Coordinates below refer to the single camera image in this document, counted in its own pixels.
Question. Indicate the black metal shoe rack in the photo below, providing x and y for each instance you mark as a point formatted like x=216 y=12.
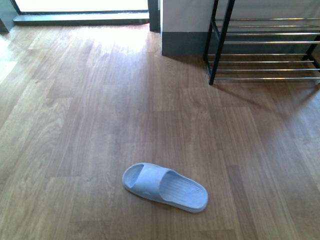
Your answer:
x=254 y=41

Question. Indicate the dark framed floor window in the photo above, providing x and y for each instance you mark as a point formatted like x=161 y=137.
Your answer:
x=79 y=13

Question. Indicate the light blue slide slipper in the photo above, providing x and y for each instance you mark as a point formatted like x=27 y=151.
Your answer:
x=166 y=186

